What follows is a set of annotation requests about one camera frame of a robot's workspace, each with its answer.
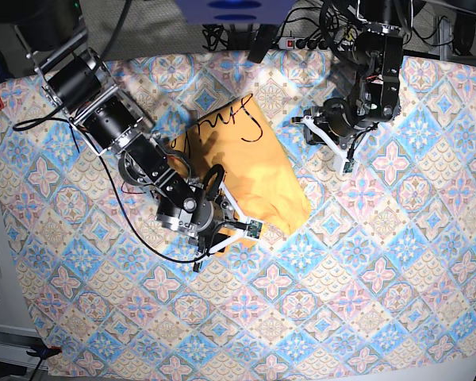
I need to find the yellow T-shirt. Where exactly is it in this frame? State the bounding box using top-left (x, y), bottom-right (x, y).
top-left (170, 94), bottom-right (311, 252)

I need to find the purple camera mount housing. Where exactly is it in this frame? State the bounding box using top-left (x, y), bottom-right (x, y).
top-left (175, 0), bottom-right (295, 25)

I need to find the black table clamp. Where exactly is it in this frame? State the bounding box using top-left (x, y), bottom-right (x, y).
top-left (248, 24), bottom-right (278, 64)

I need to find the white rail box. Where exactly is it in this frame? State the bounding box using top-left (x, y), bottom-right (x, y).
top-left (0, 325), bottom-right (44, 368)

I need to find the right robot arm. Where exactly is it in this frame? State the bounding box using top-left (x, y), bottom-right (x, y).
top-left (12, 1), bottom-right (263, 270)

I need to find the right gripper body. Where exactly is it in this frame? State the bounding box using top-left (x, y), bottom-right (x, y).
top-left (155, 184), bottom-right (238, 246)

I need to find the white power strip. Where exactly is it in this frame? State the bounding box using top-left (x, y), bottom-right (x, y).
top-left (278, 37), bottom-right (319, 50)

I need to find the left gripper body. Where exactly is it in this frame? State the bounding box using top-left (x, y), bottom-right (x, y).
top-left (305, 98), bottom-right (377, 149)

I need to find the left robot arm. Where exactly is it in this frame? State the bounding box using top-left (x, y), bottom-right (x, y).
top-left (291, 1), bottom-right (413, 175)

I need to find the patterned blue tile tablecloth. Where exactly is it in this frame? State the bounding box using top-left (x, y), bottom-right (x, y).
top-left (0, 52), bottom-right (476, 380)

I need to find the orange black clamp bottom left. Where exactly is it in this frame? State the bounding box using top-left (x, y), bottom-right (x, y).
top-left (26, 345), bottom-right (62, 360)

